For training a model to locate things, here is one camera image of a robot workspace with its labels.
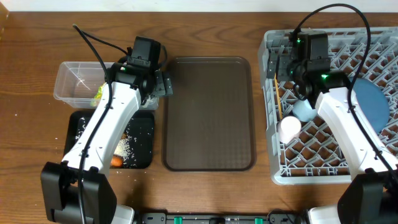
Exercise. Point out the wooden chopstick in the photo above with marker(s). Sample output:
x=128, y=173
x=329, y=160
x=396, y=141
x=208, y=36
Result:
x=278, y=97

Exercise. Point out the brown noodle clump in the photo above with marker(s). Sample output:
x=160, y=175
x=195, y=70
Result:
x=123, y=136

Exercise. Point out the dark blue plate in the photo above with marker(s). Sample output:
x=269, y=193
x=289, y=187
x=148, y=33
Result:
x=373, y=103

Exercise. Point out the white cooked rice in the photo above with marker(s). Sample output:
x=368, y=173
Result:
x=124, y=148

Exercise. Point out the black mounting rail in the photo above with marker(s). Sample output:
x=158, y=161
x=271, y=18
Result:
x=278, y=217

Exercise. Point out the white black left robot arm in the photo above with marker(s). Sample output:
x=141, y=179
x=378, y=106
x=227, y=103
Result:
x=77, y=190

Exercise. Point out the grey dishwasher rack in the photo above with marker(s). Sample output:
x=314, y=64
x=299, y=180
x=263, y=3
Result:
x=314, y=157

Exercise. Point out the orange carrot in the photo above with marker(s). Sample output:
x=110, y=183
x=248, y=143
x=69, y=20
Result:
x=117, y=162

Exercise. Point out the light blue cup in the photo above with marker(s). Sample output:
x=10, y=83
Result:
x=303, y=111

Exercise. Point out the pink cup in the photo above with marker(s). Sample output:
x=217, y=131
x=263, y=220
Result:
x=288, y=129

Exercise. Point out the brown plastic serving tray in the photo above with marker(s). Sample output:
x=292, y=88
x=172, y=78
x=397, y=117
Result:
x=208, y=122

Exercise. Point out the clear plastic bin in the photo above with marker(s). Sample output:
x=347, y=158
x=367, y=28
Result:
x=77, y=83

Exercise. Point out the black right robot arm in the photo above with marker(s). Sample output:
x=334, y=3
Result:
x=372, y=195

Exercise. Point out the black waste tray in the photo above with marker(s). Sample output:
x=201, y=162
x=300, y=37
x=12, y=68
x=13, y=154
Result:
x=142, y=128

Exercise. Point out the green yellow snack wrapper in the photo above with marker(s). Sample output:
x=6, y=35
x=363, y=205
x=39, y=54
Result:
x=95, y=100

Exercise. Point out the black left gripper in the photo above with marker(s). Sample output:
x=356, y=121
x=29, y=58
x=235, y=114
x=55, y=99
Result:
x=165, y=86

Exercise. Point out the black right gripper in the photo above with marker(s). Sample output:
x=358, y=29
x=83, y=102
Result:
x=273, y=66

